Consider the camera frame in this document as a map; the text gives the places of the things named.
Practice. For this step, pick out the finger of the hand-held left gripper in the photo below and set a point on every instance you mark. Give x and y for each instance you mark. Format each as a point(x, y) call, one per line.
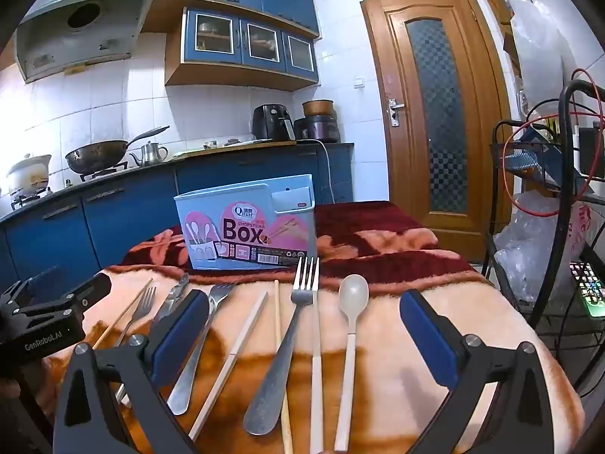
point(90, 288)
point(38, 283)

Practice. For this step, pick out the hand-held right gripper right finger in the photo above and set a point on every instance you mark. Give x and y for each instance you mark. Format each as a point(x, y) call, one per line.
point(425, 335)

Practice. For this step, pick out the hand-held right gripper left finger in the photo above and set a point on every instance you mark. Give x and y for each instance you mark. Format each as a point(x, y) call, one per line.
point(179, 335)

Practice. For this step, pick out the steel table knife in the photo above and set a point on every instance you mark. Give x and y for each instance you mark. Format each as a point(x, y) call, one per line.
point(172, 295)

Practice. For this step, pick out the thin wooden chopstick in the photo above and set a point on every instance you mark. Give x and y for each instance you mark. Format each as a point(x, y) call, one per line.
point(278, 312)
point(127, 310)

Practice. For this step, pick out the small steel fork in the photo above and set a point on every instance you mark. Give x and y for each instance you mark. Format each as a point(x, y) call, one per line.
point(144, 302)

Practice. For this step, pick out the large steel fork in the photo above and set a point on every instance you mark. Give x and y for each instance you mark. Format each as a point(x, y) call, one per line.
point(267, 402)

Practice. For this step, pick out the light blue utensil box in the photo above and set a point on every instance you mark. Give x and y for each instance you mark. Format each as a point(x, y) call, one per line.
point(236, 217)

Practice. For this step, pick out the blue lower kitchen cabinets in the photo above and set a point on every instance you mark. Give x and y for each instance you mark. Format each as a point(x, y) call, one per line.
point(118, 217)

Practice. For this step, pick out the printed red orange blanket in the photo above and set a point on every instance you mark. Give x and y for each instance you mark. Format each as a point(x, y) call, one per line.
point(401, 255)

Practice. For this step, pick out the white cooking pot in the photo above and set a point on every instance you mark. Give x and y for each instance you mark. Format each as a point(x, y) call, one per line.
point(26, 175)

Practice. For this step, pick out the black wok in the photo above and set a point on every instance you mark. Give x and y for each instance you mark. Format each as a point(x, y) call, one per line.
point(94, 158)

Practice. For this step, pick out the clear plastic bags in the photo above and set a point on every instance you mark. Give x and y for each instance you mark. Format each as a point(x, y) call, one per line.
point(524, 246)

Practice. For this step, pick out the steel kettle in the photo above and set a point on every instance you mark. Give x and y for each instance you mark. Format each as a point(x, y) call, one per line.
point(150, 153)

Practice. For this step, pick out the black remote control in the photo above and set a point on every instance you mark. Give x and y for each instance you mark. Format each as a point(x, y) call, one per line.
point(588, 288)

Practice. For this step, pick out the blue cardboard box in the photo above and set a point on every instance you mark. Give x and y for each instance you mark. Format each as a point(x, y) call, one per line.
point(539, 151)

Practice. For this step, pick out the black air fryer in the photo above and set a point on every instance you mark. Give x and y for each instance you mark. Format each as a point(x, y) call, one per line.
point(269, 123)

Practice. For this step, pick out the wooden door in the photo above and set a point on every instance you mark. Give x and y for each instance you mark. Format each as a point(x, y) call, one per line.
point(439, 104)

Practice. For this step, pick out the dark rice cooker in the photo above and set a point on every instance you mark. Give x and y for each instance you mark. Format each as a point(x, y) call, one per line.
point(316, 125)

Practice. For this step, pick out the grey range hood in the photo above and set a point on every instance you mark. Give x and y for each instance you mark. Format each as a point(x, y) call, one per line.
point(80, 33)

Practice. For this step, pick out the white plastic bag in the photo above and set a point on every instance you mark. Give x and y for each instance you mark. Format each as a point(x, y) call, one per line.
point(539, 47)

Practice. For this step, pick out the white wall switch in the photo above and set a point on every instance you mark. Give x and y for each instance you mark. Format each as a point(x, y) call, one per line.
point(360, 83)

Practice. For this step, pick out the glass door wall cabinet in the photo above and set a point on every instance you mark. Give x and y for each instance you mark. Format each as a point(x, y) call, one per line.
point(246, 47)

